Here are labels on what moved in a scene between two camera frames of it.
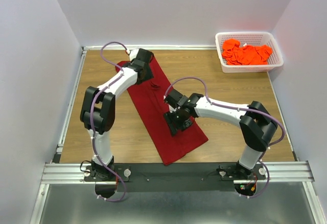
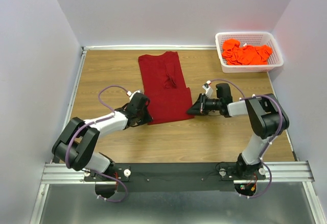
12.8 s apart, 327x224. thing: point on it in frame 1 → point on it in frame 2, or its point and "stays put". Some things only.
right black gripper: (171, 124) → (202, 106)
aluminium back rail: (173, 47) stays put
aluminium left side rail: (70, 106) stays put
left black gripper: (148, 74) → (144, 115)
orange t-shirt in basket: (234, 55) stays put
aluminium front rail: (277, 172) stays put
